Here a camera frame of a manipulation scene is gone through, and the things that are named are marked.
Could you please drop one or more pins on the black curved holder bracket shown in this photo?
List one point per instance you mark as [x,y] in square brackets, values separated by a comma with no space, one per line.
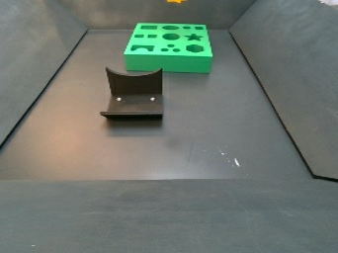
[136,95]

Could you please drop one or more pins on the green shape sorter block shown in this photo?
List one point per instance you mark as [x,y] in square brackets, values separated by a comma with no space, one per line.
[174,47]

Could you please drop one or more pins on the yellow star object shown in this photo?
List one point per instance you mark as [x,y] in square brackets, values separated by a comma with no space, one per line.
[175,1]

